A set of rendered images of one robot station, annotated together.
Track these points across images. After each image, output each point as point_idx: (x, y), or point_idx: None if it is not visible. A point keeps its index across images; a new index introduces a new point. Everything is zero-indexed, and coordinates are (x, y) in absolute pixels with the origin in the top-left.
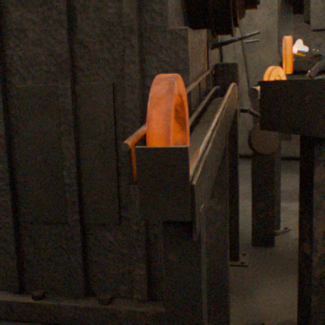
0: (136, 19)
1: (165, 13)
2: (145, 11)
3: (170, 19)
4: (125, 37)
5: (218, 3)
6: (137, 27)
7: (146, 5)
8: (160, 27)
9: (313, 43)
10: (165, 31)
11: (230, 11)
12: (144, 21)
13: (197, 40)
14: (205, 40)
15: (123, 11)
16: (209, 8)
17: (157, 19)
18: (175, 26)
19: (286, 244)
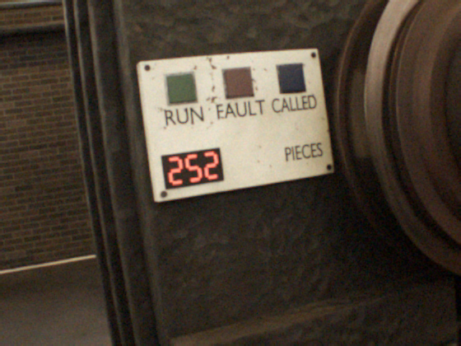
0: (137, 311)
1: (163, 310)
2: (152, 296)
3: (191, 315)
4: (134, 334)
5: (397, 231)
6: (141, 324)
7: (151, 286)
8: (164, 333)
9: None
10: (168, 343)
11: (421, 252)
12: (155, 312)
13: (313, 331)
14: (433, 285)
15: (127, 293)
16: (384, 240)
17: (160, 317)
18: (247, 310)
19: None
